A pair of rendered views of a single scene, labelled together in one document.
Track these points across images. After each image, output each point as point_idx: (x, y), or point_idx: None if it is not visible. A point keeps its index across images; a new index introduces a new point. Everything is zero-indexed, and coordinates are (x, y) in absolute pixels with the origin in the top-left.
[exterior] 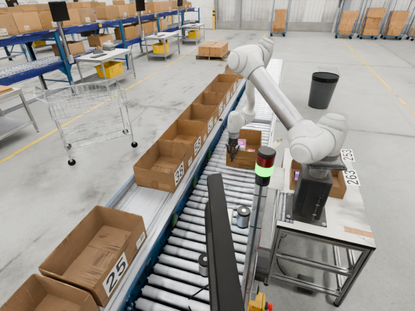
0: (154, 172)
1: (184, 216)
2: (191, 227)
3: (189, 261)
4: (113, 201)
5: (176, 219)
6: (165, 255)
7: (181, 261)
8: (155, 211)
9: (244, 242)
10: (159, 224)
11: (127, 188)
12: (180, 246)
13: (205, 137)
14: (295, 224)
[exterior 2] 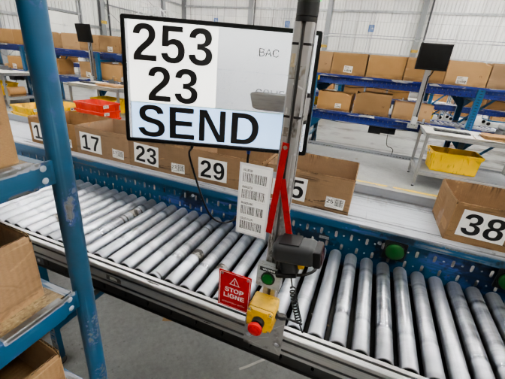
0: (449, 192)
1: (418, 275)
2: (398, 282)
3: (334, 274)
4: (385, 190)
5: (398, 255)
6: (337, 253)
7: (332, 266)
8: (391, 223)
9: (401, 359)
10: (369, 222)
11: (418, 201)
12: (359, 271)
13: None
14: None
